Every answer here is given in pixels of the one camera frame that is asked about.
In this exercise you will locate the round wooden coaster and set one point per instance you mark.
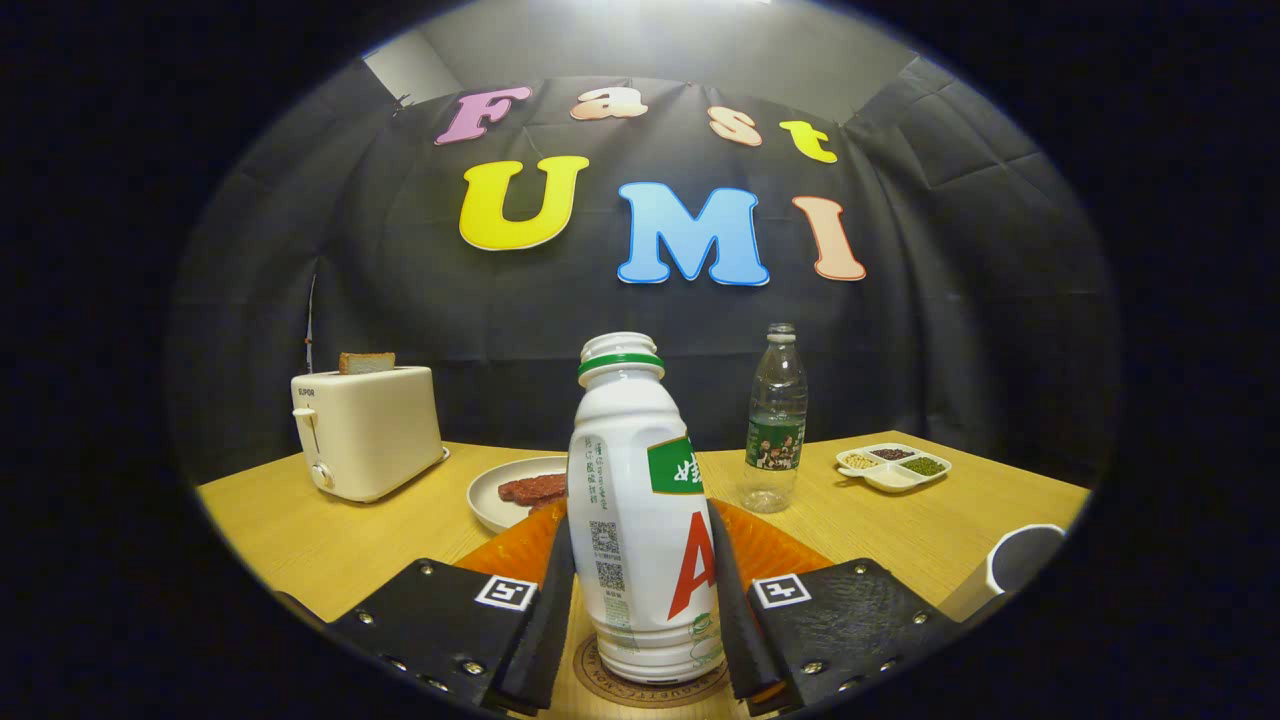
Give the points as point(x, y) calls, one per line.
point(590, 668)

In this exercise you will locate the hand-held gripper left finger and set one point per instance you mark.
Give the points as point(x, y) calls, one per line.
point(540, 640)

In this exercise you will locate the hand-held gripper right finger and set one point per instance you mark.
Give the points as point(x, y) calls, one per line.
point(745, 630)

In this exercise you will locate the red sausage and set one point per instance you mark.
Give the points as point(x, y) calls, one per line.
point(540, 498)
point(535, 482)

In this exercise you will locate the pile of green beans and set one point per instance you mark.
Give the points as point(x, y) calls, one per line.
point(923, 466)

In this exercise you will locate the pile of dark red beans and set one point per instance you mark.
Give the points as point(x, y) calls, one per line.
point(892, 454)

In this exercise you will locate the white round plate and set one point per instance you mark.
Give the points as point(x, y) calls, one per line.
point(485, 500)

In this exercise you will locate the white juice bottle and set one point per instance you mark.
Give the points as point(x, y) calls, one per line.
point(640, 560)

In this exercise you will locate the pile of yellow beans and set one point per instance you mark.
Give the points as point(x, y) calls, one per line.
point(859, 461)

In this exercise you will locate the black backdrop cloth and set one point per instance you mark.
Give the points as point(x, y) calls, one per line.
point(400, 330)

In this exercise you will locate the wooden table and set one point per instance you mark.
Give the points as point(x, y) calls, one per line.
point(300, 540)

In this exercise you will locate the bread slice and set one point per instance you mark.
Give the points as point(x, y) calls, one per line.
point(366, 362)

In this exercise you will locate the clear plastic water bottle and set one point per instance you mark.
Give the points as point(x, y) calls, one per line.
point(775, 400)

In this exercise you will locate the white divided dish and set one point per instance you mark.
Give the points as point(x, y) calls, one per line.
point(890, 480)

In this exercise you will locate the cream toaster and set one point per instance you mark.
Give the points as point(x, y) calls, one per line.
point(370, 430)

